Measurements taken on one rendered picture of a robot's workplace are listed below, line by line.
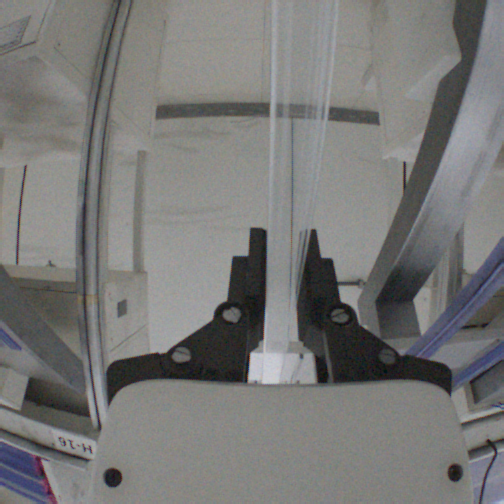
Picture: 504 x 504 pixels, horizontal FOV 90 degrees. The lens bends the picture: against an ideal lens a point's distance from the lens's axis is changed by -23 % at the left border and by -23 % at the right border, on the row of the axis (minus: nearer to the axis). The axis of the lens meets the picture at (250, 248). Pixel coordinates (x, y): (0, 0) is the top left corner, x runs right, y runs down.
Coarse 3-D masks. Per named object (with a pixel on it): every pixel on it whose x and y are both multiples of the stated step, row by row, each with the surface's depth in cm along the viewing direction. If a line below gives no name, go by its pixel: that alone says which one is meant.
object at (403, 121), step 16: (384, 0) 76; (384, 16) 80; (368, 32) 96; (384, 32) 83; (384, 48) 85; (384, 64) 87; (384, 80) 90; (400, 80) 78; (384, 96) 91; (400, 96) 80; (384, 112) 93; (400, 112) 81; (416, 112) 71; (384, 128) 94; (400, 128) 82; (416, 128) 72; (384, 144) 95; (400, 144) 83; (416, 144) 79; (400, 160) 97; (496, 160) 79
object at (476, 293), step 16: (496, 256) 12; (480, 272) 13; (496, 272) 12; (464, 288) 15; (480, 288) 13; (496, 288) 13; (464, 304) 15; (480, 304) 14; (448, 320) 16; (464, 320) 16; (432, 336) 18; (448, 336) 17; (416, 352) 20; (432, 352) 20
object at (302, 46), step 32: (288, 0) 5; (320, 0) 5; (288, 32) 6; (320, 32) 5; (288, 64) 6; (320, 64) 6; (288, 96) 7; (320, 96) 7; (288, 128) 7; (320, 128) 7; (288, 160) 8; (320, 160) 8; (288, 192) 9; (288, 224) 10; (288, 256) 11; (288, 288) 13; (288, 320) 15
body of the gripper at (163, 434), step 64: (192, 384) 8; (256, 384) 8; (320, 384) 8; (384, 384) 8; (128, 448) 6; (192, 448) 6; (256, 448) 6; (320, 448) 6; (384, 448) 6; (448, 448) 6
